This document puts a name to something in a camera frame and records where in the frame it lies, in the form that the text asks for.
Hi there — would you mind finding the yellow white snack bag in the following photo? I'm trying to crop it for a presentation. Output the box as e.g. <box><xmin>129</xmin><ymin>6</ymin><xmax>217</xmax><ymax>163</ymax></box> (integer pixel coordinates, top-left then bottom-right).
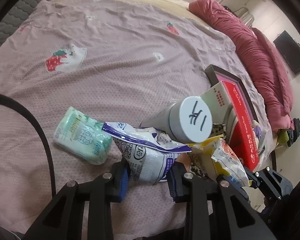
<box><xmin>189</xmin><ymin>135</ymin><xmax>251</xmax><ymax>186</ymax></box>

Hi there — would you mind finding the white blue snack bag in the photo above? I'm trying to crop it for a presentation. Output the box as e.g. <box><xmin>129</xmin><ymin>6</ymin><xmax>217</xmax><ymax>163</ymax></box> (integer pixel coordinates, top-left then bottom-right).
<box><xmin>102</xmin><ymin>122</ymin><xmax>191</xmax><ymax>185</ymax></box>

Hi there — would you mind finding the red rectangular box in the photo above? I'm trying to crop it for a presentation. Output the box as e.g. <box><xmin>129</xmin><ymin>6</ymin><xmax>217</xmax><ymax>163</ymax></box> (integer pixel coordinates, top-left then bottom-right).
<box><xmin>201</xmin><ymin>81</ymin><xmax>259</xmax><ymax>171</ymax></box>

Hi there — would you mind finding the green tissue pack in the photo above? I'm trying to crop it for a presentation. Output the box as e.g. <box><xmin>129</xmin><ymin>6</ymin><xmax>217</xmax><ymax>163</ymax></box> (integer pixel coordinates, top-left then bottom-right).
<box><xmin>53</xmin><ymin>107</ymin><xmax>112</xmax><ymax>165</ymax></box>

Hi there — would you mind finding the white cylindrical canister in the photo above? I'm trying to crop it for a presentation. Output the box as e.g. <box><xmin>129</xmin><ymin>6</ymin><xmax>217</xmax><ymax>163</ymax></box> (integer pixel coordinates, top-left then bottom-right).
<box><xmin>140</xmin><ymin>96</ymin><xmax>212</xmax><ymax>144</ymax></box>

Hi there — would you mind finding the pink red quilt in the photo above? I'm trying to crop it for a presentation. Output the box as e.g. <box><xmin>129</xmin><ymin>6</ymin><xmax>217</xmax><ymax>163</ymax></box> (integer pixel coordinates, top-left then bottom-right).
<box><xmin>189</xmin><ymin>0</ymin><xmax>295</xmax><ymax>132</ymax></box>

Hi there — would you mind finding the shallow box with pink book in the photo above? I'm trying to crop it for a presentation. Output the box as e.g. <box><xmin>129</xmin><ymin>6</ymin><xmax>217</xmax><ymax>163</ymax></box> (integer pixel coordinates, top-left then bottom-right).
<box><xmin>204</xmin><ymin>64</ymin><xmax>260</xmax><ymax>123</ymax></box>

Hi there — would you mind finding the lilac strawberry bed sheet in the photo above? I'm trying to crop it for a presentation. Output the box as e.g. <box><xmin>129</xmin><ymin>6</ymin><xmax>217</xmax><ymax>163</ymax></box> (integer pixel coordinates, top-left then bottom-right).
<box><xmin>0</xmin><ymin>0</ymin><xmax>270</xmax><ymax>233</ymax></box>

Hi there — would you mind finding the wall television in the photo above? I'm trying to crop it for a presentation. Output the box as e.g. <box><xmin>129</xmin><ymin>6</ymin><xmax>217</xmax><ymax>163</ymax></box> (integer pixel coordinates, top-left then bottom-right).
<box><xmin>273</xmin><ymin>30</ymin><xmax>300</xmax><ymax>75</ymax></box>

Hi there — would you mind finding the black cable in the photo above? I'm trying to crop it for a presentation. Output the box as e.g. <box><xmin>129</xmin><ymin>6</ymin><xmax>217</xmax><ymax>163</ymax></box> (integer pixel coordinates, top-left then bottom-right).
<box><xmin>0</xmin><ymin>92</ymin><xmax>57</xmax><ymax>198</ymax></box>

